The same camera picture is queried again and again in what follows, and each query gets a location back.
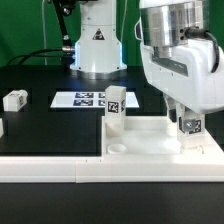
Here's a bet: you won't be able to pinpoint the white square tabletop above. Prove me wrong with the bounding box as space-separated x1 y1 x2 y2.
101 116 224 157

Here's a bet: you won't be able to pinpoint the black cables on table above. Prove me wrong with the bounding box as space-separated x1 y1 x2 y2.
6 48 75 66

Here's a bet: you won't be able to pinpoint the white part at left edge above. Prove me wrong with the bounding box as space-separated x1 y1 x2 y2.
0 118 4 138

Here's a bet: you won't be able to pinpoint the white sheet with AprilTags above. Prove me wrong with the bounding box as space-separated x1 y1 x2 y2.
50 91 140 109

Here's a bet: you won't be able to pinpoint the white L-shaped obstacle fence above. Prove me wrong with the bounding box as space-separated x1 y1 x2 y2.
0 155 224 183

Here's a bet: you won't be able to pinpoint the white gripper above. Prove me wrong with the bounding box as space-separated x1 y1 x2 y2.
134 19 224 132

